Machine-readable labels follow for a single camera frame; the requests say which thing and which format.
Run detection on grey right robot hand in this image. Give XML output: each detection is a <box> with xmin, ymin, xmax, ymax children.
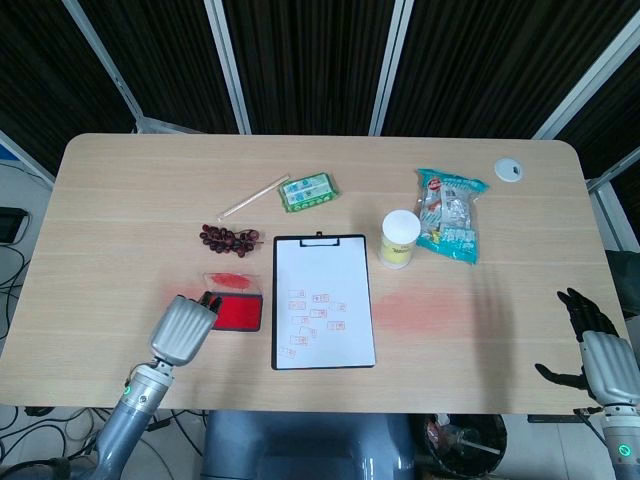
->
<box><xmin>534</xmin><ymin>287</ymin><xmax>640</xmax><ymax>407</ymax></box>

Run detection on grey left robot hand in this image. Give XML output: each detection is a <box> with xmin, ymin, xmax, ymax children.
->
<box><xmin>148</xmin><ymin>292</ymin><xmax>224</xmax><ymax>369</ymax></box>

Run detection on red ink pad case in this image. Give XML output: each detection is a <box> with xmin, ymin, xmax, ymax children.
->
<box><xmin>202</xmin><ymin>270</ymin><xmax>265</xmax><ymax>333</ymax></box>

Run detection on black clipboard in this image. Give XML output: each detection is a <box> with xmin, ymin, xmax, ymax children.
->
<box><xmin>270</xmin><ymin>231</ymin><xmax>378</xmax><ymax>372</ymax></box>

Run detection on dark red grape bunch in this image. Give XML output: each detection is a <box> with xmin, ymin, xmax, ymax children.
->
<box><xmin>198</xmin><ymin>223</ymin><xmax>265</xmax><ymax>259</ymax></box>

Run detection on thin wooden stick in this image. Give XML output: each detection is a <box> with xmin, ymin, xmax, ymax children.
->
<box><xmin>217</xmin><ymin>173</ymin><xmax>292</xmax><ymax>221</ymax></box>

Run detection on white stamped paper sheet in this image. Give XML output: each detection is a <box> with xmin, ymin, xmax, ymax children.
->
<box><xmin>273</xmin><ymin>237</ymin><xmax>376</xmax><ymax>368</ymax></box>

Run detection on blue-grey robot torso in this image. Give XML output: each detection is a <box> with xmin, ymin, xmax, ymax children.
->
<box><xmin>199</xmin><ymin>410</ymin><xmax>416</xmax><ymax>480</ymax></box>

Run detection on black trash bin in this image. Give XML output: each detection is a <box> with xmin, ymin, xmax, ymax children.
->
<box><xmin>417</xmin><ymin>413</ymin><xmax>509</xmax><ymax>480</ymax></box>

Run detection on green tissue pack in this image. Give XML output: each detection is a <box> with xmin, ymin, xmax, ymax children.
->
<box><xmin>277</xmin><ymin>171</ymin><xmax>342</xmax><ymax>215</ymax></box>

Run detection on black flat device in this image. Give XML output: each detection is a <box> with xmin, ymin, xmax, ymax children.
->
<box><xmin>0</xmin><ymin>207</ymin><xmax>31</xmax><ymax>245</ymax></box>

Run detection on teal snack bag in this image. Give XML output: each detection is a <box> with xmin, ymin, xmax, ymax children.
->
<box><xmin>413</xmin><ymin>167</ymin><xmax>490</xmax><ymax>267</ymax></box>

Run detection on white round table cap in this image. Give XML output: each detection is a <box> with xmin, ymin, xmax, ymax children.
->
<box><xmin>493</xmin><ymin>157</ymin><xmax>524</xmax><ymax>183</ymax></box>

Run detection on clear tennis ball tube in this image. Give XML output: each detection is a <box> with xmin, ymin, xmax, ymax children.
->
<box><xmin>380</xmin><ymin>209</ymin><xmax>422</xmax><ymax>270</ymax></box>

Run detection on white partition post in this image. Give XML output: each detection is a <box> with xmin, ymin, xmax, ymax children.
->
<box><xmin>370</xmin><ymin>0</ymin><xmax>415</xmax><ymax>137</ymax></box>
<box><xmin>203</xmin><ymin>0</ymin><xmax>252</xmax><ymax>135</ymax></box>
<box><xmin>63</xmin><ymin>0</ymin><xmax>147</xmax><ymax>134</ymax></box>
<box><xmin>530</xmin><ymin>19</ymin><xmax>640</xmax><ymax>141</ymax></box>

